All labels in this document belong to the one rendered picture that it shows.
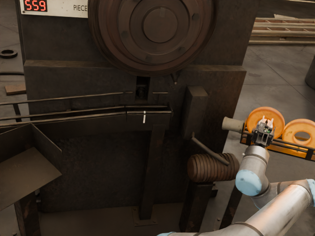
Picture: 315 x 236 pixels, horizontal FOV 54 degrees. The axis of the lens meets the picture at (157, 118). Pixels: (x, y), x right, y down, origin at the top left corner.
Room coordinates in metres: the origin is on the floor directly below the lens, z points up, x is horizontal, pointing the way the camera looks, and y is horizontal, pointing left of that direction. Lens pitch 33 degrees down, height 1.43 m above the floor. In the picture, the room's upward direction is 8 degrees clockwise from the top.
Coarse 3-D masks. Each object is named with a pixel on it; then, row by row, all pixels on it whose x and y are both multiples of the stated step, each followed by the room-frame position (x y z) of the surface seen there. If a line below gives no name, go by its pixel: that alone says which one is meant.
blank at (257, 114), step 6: (258, 108) 1.17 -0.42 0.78; (264, 108) 1.15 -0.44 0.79; (270, 108) 1.15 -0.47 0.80; (252, 114) 1.15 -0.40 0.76; (258, 114) 1.15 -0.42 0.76; (264, 114) 1.14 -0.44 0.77; (270, 114) 1.13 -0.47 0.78; (276, 114) 1.13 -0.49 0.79; (252, 120) 1.15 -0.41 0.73; (258, 120) 1.14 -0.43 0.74; (270, 120) 1.13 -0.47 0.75; (276, 120) 1.12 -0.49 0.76; (282, 120) 1.11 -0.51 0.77; (252, 126) 1.15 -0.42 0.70; (276, 126) 1.12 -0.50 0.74; (282, 126) 1.11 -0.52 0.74; (276, 132) 1.11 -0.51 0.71; (282, 132) 1.11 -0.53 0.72; (276, 138) 1.11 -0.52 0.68
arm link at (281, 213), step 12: (300, 180) 0.83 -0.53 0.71; (312, 180) 0.81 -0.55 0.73; (288, 192) 0.71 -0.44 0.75; (300, 192) 0.74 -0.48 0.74; (312, 192) 0.77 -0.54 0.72; (276, 204) 0.62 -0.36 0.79; (288, 204) 0.64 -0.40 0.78; (300, 204) 0.68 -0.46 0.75; (312, 204) 0.76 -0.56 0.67; (252, 216) 0.55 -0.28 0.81; (264, 216) 0.54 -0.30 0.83; (276, 216) 0.55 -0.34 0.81; (288, 216) 0.59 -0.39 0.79; (228, 228) 0.45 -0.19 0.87; (240, 228) 0.45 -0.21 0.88; (252, 228) 0.46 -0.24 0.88; (264, 228) 0.49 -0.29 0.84; (276, 228) 0.51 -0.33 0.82; (288, 228) 0.56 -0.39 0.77
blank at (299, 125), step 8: (296, 120) 1.11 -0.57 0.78; (304, 120) 1.10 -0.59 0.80; (288, 128) 1.10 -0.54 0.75; (296, 128) 1.09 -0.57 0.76; (304, 128) 1.08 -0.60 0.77; (312, 128) 1.07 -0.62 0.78; (288, 136) 1.09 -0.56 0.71; (312, 136) 1.07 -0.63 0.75; (304, 144) 1.07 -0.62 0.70; (312, 144) 1.06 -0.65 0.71; (296, 152) 1.08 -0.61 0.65
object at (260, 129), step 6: (258, 126) 1.05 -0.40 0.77; (264, 126) 1.05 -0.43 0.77; (258, 132) 1.02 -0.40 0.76; (264, 132) 1.00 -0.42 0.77; (270, 132) 1.03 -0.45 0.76; (252, 138) 1.03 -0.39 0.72; (258, 138) 1.00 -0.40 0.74; (264, 138) 1.00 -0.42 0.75; (270, 138) 1.00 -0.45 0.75; (252, 144) 0.97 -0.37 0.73; (258, 144) 0.97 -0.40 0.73; (264, 144) 0.95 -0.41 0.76
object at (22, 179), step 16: (16, 128) 0.88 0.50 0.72; (32, 128) 0.92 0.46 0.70; (0, 144) 0.83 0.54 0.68; (16, 144) 0.87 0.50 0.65; (32, 144) 0.92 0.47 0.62; (48, 144) 0.85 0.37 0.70; (0, 160) 0.82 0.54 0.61; (16, 160) 0.84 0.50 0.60; (32, 160) 0.85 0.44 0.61; (48, 160) 0.85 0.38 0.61; (0, 176) 0.76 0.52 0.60; (16, 176) 0.77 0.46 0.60; (32, 176) 0.77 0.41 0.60; (48, 176) 0.78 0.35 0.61; (0, 192) 0.69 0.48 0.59; (16, 192) 0.70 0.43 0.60; (32, 192) 0.77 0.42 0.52; (0, 208) 0.63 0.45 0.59; (16, 208) 0.76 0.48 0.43; (32, 208) 0.77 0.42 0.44; (32, 224) 0.76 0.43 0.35
